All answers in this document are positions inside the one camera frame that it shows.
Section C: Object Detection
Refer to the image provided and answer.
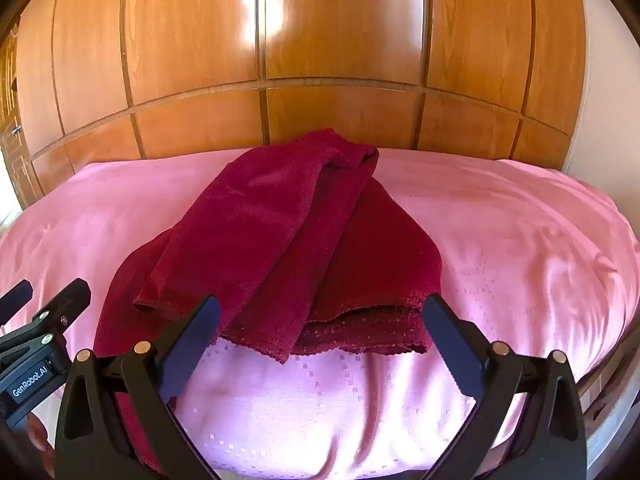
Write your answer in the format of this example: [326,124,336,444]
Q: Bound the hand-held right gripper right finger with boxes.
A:
[422,294,587,480]

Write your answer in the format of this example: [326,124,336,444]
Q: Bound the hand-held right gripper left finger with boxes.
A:
[54,295,223,480]

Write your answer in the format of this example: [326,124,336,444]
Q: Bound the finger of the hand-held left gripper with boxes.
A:
[0,280,34,327]
[29,277,92,338]

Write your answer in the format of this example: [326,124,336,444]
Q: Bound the dark red cloth garment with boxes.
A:
[92,130,446,476]

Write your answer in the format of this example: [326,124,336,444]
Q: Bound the person's left hand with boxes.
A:
[25,410,56,478]

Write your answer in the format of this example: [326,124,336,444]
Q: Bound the pink bed cover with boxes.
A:
[0,146,640,480]

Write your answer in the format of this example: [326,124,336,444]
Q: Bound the carved wooden door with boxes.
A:
[0,25,46,211]

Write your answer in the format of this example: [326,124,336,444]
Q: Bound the wooden wardrobe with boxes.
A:
[12,0,588,196]

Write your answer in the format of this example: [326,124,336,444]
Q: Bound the wooden bed frame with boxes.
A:
[575,330,640,466]

